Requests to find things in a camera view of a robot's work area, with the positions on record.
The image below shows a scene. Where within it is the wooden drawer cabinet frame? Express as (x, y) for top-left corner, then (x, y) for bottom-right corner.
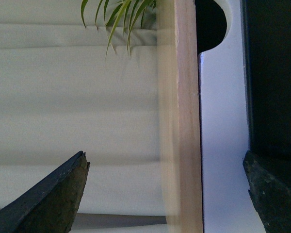
(157, 0), (203, 233)

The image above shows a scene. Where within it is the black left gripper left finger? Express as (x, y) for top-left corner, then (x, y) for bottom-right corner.
(0, 151), (90, 233)

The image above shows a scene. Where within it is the white drawer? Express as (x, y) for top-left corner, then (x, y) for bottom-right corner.
(198, 0), (265, 233)

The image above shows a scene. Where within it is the green spider plant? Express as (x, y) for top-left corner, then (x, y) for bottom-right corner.
(81, 0), (158, 55)

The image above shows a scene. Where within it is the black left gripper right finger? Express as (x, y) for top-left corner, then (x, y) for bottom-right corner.
(243, 151), (291, 233)

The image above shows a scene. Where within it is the black drawer handle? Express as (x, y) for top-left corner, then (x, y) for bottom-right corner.
(242, 0), (291, 160)

